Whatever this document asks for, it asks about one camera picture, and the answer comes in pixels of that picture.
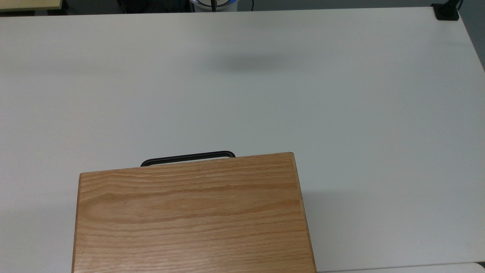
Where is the black metal drawer handle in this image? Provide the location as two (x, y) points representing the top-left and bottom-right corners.
(140, 151), (236, 167)

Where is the wooden oak cabinet box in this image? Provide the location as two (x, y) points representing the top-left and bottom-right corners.
(71, 152), (317, 273)

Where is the black table clamp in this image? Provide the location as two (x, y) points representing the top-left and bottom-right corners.
(431, 0), (463, 21)

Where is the light wooden side table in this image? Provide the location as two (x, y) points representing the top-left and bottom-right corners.
(0, 0), (64, 12)

